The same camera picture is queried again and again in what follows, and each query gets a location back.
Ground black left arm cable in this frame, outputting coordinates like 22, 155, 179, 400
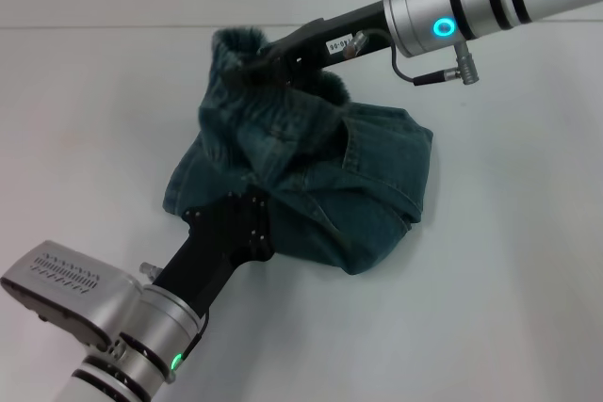
180, 311, 211, 362

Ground blue denim shorts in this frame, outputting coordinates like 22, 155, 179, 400
161, 26, 435, 277

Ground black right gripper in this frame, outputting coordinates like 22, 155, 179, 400
223, 0, 393, 85

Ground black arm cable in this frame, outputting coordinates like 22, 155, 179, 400
345, 28, 478, 88
180, 311, 211, 362

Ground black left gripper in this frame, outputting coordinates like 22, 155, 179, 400
153, 191, 275, 324

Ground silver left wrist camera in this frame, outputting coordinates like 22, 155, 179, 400
0, 240, 145, 352

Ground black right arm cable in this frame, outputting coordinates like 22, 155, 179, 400
345, 28, 478, 88

